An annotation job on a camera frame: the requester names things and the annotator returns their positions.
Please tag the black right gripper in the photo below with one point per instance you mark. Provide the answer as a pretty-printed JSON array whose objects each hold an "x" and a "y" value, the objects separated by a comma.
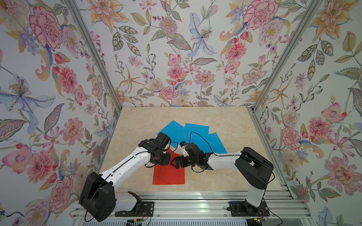
[{"x": 177, "y": 158}]

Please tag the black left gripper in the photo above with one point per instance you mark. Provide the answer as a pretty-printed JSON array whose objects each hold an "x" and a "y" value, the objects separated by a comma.
[{"x": 167, "y": 160}]

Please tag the red paper sheet one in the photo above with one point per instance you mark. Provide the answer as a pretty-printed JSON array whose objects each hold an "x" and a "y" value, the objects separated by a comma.
[{"x": 168, "y": 175}]

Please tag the blue paper sheet one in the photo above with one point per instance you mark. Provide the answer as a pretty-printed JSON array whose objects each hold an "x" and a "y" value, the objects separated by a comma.
[{"x": 175, "y": 131}]

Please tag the blue paper sheet three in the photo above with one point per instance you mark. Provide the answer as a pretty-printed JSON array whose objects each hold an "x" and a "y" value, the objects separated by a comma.
[{"x": 211, "y": 143}]

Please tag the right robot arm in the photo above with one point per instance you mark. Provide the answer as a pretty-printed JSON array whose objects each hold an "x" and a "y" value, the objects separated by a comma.
[{"x": 256, "y": 169}]

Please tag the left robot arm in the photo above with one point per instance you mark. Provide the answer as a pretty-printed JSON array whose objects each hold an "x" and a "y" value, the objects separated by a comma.
[{"x": 98, "y": 195}]

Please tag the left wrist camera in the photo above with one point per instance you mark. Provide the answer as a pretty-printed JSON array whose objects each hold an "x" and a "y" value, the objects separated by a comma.
[{"x": 162, "y": 139}]

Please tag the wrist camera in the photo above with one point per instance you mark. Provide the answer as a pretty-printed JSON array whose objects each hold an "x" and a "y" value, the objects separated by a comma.
[
  {"x": 190, "y": 149},
  {"x": 162, "y": 139}
]

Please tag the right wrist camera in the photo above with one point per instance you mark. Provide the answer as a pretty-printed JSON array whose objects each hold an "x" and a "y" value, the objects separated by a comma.
[{"x": 190, "y": 149}]

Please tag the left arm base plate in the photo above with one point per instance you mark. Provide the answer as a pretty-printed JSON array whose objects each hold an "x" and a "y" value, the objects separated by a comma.
[{"x": 131, "y": 205}]

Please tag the front aluminium rail frame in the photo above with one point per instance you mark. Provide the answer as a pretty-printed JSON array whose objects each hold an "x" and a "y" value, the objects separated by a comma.
[{"x": 285, "y": 209}]

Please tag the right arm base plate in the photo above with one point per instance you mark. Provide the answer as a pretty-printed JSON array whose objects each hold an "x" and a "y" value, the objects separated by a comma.
[{"x": 244, "y": 209}]

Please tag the right table edge rail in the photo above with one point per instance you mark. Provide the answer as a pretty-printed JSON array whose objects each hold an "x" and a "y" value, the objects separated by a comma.
[{"x": 268, "y": 148}]

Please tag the left aluminium corner post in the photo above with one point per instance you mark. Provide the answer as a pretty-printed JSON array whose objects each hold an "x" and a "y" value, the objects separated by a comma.
[{"x": 79, "y": 21}]

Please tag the aluminium corner post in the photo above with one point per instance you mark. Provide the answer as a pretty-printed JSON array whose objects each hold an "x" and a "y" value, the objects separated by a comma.
[
  {"x": 79, "y": 21},
  {"x": 295, "y": 39}
]

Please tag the right aluminium corner post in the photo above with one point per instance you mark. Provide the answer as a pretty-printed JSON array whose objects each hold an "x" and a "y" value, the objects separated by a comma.
[{"x": 295, "y": 39}]

